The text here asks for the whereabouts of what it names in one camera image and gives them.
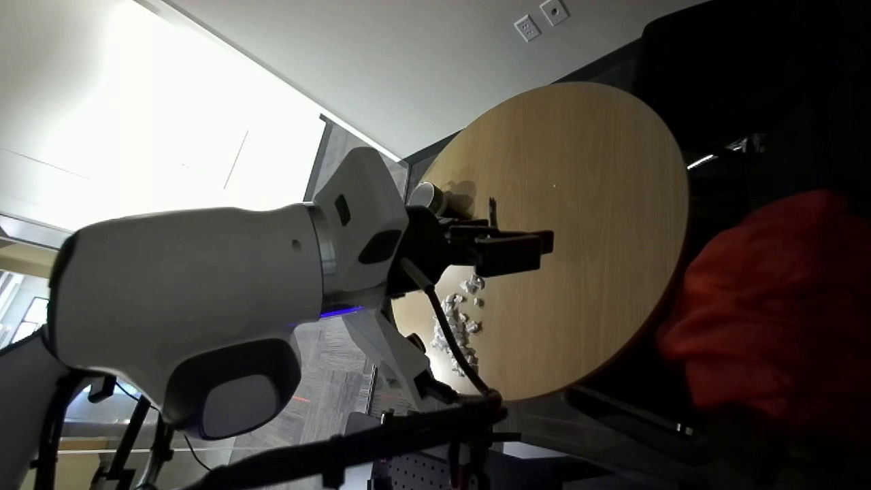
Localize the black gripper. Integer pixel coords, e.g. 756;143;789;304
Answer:
387;203;559;300

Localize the orange cloth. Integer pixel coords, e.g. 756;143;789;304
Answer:
655;188;871;447

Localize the pile of white foam pieces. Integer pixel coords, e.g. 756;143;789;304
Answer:
424;274;491;365

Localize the black mesh office chair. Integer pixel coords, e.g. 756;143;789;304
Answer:
565;0;871;490

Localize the black tripod stand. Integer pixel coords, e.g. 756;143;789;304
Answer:
29;365;180;490

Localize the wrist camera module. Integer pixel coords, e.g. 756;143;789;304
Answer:
408;178;457;218

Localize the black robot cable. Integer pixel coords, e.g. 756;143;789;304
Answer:
397;255;497;396

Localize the white wall switch plate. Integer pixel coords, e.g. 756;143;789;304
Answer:
512;10;544;42

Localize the white wall socket plate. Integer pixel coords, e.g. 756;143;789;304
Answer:
535;0;572;26

